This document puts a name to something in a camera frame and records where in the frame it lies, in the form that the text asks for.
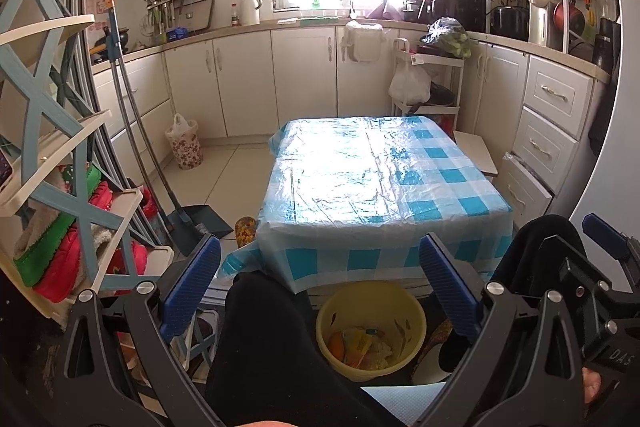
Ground purple cloth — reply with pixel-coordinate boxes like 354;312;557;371
367;0;403;22

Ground white blue shoe rack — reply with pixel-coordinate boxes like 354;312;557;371
0;0;176;323

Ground person's left leg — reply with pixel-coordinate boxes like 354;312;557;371
205;271;406;427

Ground light blue mat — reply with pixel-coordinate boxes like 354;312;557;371
360;381;447;414

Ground white thermos jug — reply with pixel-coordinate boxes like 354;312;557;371
240;0;263;26

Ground pink slipper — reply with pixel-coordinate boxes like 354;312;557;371
32;179;116;303

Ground red pot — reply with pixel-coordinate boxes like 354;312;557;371
554;1;586;35

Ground beige paper wrapper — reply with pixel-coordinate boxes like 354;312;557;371
371;339;396;369

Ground black rice cooker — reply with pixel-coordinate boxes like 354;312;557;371
490;5;530;40

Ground bag of green vegetables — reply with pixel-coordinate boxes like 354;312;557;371
422;18;472;58

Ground white storage rack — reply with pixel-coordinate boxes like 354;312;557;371
392;38;465;118

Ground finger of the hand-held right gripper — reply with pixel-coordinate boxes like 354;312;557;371
547;234;635;349
581;213;640;273

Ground white electric kettle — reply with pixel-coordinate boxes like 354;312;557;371
527;0;553;46

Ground dark dustpan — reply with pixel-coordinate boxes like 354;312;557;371
165;204;233;258

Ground white hanging bin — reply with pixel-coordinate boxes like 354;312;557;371
341;21;385;64

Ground green slipper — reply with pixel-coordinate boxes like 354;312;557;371
14;167;101;275

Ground pink wall stickers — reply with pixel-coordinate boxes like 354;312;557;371
85;0;113;38

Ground red patterned item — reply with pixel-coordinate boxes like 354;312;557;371
135;184;161;228

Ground white kitchen cabinets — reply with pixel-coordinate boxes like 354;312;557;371
92;24;613;228

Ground blue checkered tablecloth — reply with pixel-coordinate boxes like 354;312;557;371
217;116;515;295

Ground floral bin with bag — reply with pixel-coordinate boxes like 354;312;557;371
166;113;203;170

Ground floral slipper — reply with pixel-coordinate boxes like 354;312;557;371
235;216;257;249
411;318;456;384

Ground black wok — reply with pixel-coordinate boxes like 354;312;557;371
92;27;132;52

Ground yellow plastic bucket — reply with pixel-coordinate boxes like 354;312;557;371
315;281;427;383

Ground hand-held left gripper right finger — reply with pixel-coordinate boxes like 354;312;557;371
418;233;582;427

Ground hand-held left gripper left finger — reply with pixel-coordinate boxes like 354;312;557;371
64;234;223;427

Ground white plastic bag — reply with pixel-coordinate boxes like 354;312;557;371
389;63;432;105

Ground grey tray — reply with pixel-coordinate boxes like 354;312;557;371
177;0;216;32

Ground white refrigerator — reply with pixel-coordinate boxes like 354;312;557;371
567;0;640;268

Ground dark round pan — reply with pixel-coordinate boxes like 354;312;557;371
429;82;456;106

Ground orange bread roll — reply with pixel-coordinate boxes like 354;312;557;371
329;331;348;365

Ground person's right hand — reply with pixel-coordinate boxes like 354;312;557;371
580;367;614;409

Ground blue white step stool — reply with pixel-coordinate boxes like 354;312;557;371
170;304;222;373

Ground red slipper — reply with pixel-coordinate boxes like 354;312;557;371
105;237;151;278

